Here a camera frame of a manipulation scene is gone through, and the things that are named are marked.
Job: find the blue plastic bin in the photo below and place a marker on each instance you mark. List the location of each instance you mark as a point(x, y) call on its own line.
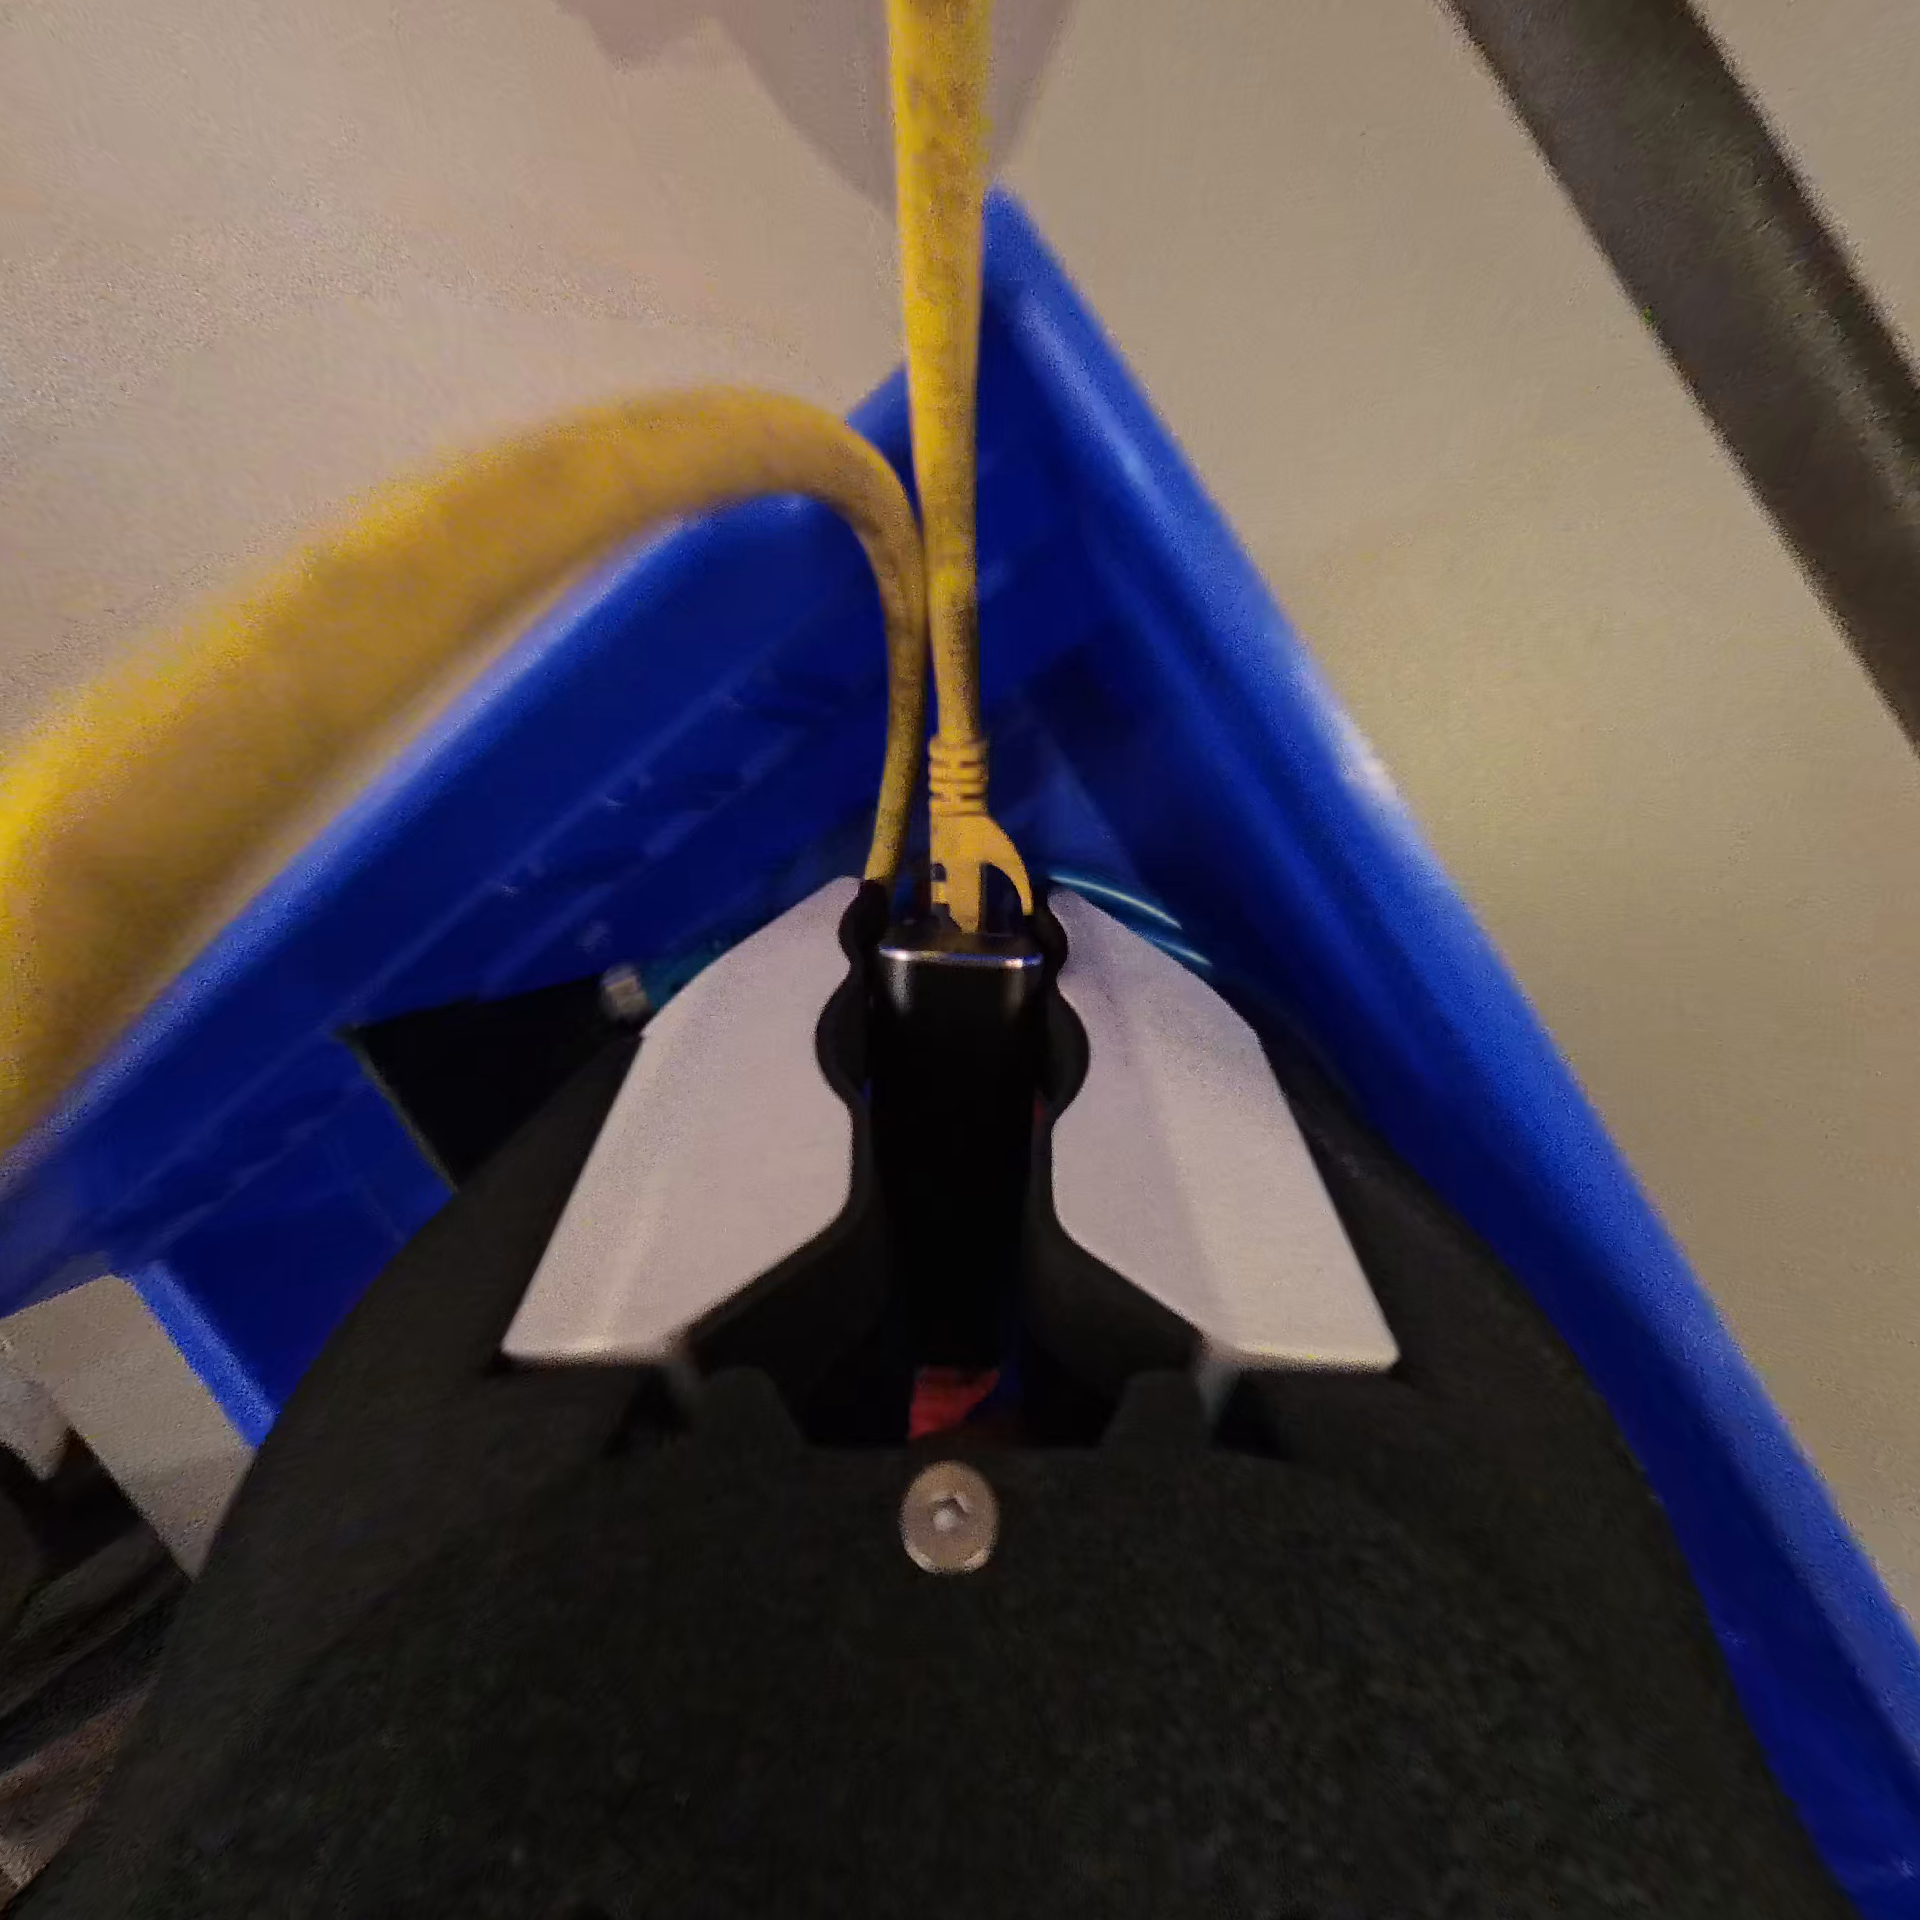
point(1276, 674)

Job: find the black ethernet splitter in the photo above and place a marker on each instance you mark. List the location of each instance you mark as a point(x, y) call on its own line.
point(954, 1079)

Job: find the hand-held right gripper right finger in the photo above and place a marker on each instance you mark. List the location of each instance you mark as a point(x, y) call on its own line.
point(1201, 1170)

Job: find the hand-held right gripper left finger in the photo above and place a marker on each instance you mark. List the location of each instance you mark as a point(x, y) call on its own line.
point(691, 1170)

